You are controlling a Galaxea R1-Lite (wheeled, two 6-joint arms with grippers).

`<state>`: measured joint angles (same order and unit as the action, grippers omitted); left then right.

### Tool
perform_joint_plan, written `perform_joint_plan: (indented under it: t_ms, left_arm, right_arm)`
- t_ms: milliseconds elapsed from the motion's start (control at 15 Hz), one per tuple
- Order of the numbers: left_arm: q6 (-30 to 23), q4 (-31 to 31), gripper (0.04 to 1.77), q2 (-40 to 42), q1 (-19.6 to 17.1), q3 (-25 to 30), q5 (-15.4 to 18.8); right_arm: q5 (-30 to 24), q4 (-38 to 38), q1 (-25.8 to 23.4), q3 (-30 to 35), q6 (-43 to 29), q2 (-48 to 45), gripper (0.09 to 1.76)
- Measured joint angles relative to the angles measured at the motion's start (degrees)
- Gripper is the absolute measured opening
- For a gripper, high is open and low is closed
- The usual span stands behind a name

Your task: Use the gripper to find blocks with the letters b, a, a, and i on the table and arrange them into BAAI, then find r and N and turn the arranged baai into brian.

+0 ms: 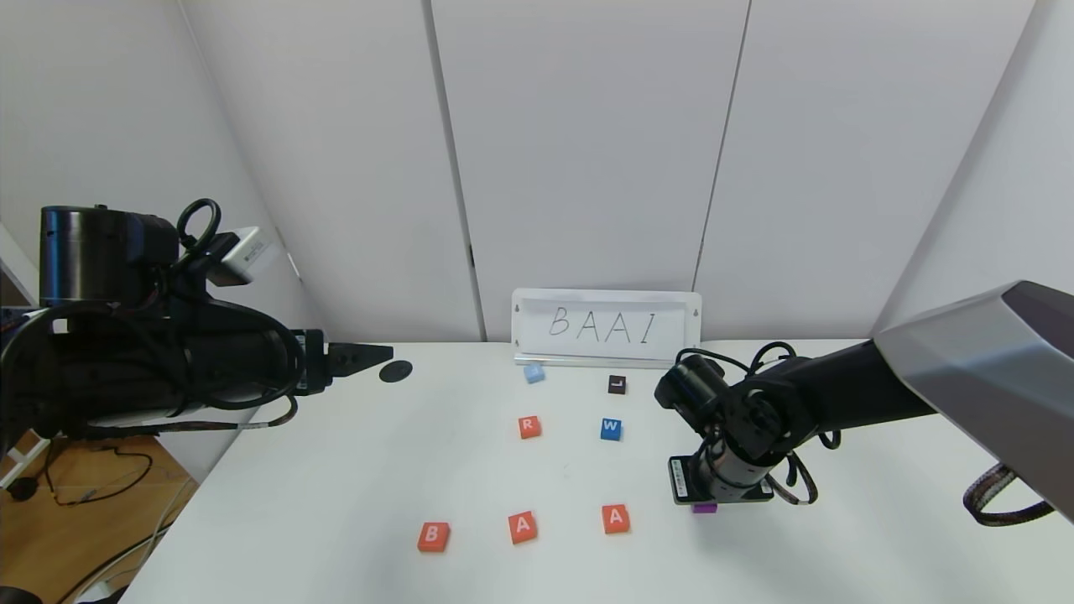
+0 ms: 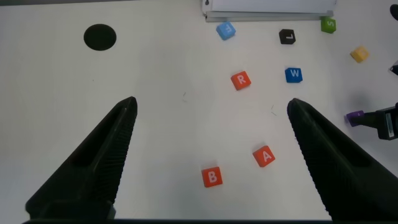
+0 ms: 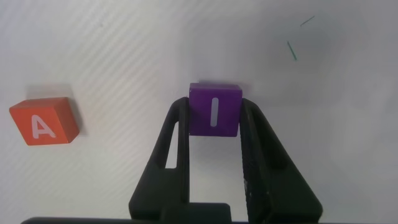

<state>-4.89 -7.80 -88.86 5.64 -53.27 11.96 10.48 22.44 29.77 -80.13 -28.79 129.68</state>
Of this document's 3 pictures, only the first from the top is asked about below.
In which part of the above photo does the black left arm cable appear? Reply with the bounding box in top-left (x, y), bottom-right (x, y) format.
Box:
top-left (0, 198), bottom-right (305, 443)

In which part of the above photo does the braided right arm cable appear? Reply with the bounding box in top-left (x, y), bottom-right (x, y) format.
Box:
top-left (963, 463), bottom-right (1055, 528)

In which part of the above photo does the white BAAI sign board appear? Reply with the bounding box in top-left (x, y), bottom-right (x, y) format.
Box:
top-left (512, 289), bottom-right (702, 369)

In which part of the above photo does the white floor cable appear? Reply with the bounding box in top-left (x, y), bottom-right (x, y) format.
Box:
top-left (59, 478), bottom-right (199, 604)

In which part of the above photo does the black right camera cable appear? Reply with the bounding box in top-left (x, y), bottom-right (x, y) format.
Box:
top-left (675, 340), bottom-right (842, 507)

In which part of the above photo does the black floor cable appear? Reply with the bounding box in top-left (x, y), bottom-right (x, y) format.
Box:
top-left (7, 440), bottom-right (155, 509)

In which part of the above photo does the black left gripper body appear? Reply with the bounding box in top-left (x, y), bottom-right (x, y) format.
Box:
top-left (185, 328), bottom-right (331, 408)

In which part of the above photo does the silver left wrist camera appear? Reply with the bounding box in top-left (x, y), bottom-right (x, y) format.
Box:
top-left (206, 226), bottom-right (283, 288)

